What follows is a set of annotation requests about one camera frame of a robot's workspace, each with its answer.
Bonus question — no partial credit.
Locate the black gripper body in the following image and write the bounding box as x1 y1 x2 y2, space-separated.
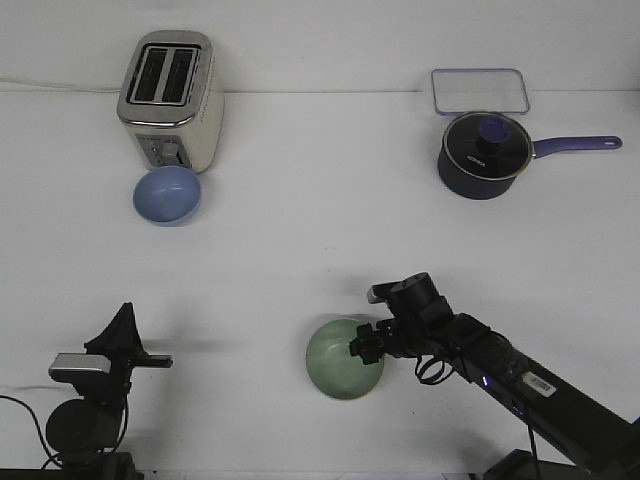
373 272 454 358
74 351 173 400

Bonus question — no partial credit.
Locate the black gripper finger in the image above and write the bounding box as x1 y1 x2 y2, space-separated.
84 302 131 350
349 337 386 364
356 323 380 338
128 302 144 353

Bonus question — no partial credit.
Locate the green bowl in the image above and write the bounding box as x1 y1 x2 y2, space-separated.
305 318 384 400

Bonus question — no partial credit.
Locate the blue bowl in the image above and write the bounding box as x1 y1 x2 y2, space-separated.
132 166 202 226

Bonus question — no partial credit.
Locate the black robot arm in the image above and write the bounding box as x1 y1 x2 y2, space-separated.
45 302 173 479
349 272 639 479

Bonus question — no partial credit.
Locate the dark blue saucepan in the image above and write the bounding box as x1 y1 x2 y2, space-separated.
437 136 623 200

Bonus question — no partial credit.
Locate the glass pot lid blue knob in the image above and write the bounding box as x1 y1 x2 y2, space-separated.
443 111 533 180

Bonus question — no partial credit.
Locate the clear rectangular container lid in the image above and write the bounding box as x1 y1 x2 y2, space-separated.
430 68 530 116

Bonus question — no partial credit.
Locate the cream and chrome toaster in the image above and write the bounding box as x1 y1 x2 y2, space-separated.
116 30 225 173

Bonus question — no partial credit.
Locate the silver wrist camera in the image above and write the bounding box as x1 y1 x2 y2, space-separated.
366 286 388 304
48 353 111 381

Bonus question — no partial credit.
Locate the black cable left edge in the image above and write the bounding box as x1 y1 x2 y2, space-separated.
0 394 64 471

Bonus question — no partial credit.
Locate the white toaster power cord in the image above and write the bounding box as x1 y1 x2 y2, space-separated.
0 75 124 95

